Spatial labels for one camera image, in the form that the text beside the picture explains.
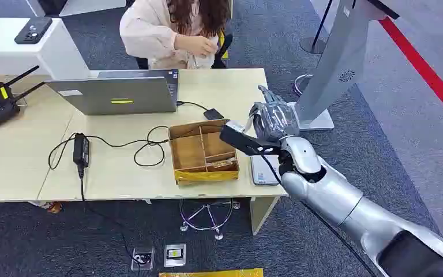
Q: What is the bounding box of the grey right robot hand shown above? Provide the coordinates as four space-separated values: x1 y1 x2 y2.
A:
249 85 301 144

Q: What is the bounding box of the chrome stanchion base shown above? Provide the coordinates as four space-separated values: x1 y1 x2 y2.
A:
292 73 314 97

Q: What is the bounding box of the white card reader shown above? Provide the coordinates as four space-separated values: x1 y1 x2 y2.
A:
249 154 282 186

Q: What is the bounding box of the small black usb hub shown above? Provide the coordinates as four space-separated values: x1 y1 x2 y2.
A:
176 100 224 122

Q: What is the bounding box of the card with brown print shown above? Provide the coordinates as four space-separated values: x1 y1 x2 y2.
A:
206 158 238 171

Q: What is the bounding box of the silver kiosk stand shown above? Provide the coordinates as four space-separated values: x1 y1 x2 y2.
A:
286 0 400 132

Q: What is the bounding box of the wooden divided card box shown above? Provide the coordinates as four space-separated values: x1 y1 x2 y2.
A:
167 118 241 186

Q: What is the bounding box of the pale table leg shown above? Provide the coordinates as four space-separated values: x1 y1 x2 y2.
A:
249 196 280 236

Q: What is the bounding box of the person's hand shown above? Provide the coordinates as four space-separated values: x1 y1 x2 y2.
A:
174 34 219 59

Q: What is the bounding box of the chrome stool base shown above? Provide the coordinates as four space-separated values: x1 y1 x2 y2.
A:
179 198 242 241

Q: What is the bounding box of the red barrier belt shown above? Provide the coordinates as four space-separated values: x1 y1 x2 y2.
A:
377 17 443 132

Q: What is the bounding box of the person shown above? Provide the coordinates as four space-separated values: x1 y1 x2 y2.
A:
119 0 231 71

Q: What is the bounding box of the grey laptop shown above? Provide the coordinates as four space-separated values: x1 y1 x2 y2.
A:
44 69 180 117

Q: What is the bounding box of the yellow tape strip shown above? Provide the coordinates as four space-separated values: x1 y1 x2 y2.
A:
159 268 265 277

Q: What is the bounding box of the floor socket with yellow label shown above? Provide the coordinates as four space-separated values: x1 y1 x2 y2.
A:
163 243 187 268

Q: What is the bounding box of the floor socket with plug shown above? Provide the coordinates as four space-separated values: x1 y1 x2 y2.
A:
130 246 156 272

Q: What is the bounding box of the black power adapter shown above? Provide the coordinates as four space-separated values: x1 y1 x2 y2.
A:
72 132 91 179

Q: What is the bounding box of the orange packet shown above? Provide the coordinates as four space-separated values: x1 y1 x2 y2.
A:
28 201 64 215

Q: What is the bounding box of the black phone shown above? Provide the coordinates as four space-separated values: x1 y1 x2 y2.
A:
13 16 53 45

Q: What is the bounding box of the white counter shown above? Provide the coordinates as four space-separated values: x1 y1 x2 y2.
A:
0 17 91 80

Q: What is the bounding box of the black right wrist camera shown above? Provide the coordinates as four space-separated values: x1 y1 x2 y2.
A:
219 119 282 158

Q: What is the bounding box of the black stanchion post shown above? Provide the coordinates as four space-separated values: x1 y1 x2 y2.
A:
299 0 333 55

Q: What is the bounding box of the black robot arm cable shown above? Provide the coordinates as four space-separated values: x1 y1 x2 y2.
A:
258 152 377 277

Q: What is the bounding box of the thin black looped cable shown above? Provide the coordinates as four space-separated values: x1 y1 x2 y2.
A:
47 125 222 171

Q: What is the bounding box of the black mains cable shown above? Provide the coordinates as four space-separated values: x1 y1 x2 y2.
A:
77 168 147 265

